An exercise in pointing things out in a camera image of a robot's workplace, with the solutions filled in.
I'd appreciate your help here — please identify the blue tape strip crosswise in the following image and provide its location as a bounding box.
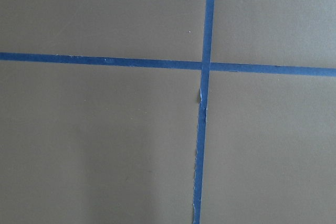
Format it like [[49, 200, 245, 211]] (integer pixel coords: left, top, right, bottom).
[[1, 52, 335, 77]]

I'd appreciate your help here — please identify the brown paper table cover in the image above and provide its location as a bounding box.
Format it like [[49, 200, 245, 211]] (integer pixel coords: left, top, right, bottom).
[[1, 0, 335, 223]]

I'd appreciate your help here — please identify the blue tape strip lengthwise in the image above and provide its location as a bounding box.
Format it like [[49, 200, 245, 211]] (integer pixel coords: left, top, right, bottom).
[[193, 0, 215, 224]]

